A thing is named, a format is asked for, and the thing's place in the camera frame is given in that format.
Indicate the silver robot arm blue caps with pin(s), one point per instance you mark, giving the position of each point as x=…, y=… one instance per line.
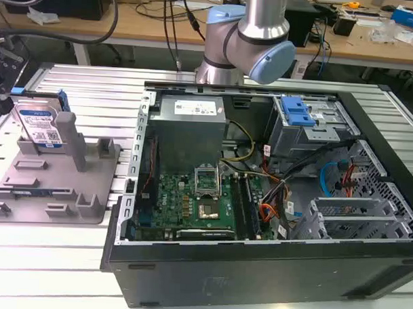
x=251, y=34

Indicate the hard disk in blue carrier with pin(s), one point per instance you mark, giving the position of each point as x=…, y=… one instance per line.
x=36, y=123

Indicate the metal disk bay cage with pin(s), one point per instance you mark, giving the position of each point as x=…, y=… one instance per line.
x=312, y=134

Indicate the clear plastic bag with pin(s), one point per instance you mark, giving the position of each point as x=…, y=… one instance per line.
x=43, y=16

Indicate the large black box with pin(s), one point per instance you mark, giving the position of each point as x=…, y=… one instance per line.
x=56, y=0

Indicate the grey parts rack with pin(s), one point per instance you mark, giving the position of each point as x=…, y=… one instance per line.
x=52, y=186

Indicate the wooden desk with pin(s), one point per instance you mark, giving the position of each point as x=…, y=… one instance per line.
x=146, y=27

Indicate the grey power supply unit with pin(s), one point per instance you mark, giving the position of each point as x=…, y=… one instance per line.
x=190, y=133

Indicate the green motherboard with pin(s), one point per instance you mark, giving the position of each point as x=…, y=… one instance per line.
x=181, y=208

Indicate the CPU socket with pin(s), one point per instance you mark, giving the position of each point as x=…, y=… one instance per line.
x=208, y=210

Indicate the black expansion slot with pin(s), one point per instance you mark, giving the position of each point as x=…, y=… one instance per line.
x=205, y=234

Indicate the black RAM slot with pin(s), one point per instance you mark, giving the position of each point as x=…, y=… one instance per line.
x=239, y=206
x=253, y=207

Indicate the black computer tower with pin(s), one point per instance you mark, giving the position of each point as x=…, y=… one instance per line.
x=301, y=22

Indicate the black open PC case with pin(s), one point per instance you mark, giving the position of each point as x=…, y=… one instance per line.
x=243, y=278

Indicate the small black box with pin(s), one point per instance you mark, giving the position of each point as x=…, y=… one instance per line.
x=344, y=24

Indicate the blue cardboard box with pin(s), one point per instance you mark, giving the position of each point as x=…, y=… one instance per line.
x=409, y=17

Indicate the perforated metal slot bracket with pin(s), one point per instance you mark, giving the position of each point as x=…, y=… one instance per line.
x=350, y=213

